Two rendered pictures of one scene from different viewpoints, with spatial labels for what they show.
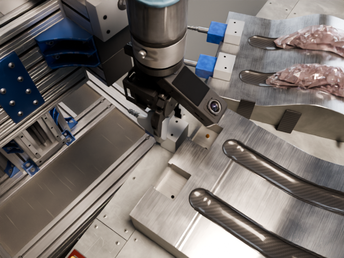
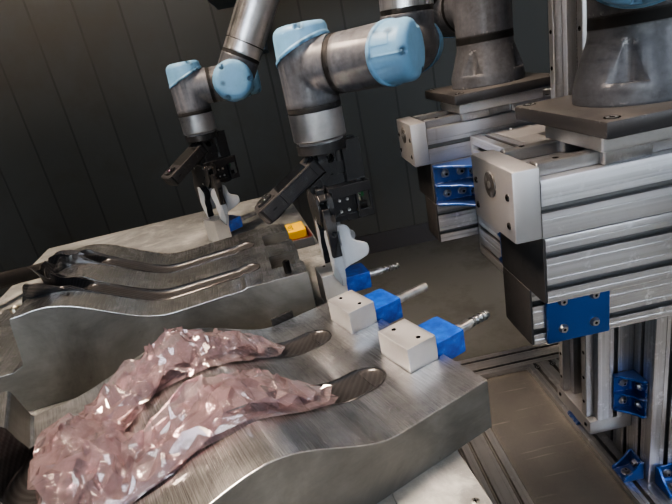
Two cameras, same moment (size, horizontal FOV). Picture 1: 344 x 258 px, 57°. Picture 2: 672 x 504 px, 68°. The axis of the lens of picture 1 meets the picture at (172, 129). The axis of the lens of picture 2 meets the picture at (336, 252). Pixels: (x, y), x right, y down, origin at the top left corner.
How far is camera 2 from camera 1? 0.99 m
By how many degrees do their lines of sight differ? 92
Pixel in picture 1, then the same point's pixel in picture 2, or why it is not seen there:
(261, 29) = (386, 400)
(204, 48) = not seen: outside the picture
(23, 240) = not seen: hidden behind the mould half
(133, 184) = not seen: hidden behind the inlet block
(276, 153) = (204, 293)
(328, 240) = (122, 273)
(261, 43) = (357, 390)
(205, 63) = (376, 296)
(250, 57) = (342, 355)
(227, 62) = (347, 302)
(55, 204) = (510, 431)
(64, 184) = (538, 449)
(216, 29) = (434, 327)
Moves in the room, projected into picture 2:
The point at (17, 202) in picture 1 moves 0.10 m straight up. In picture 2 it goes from (536, 399) to (534, 368)
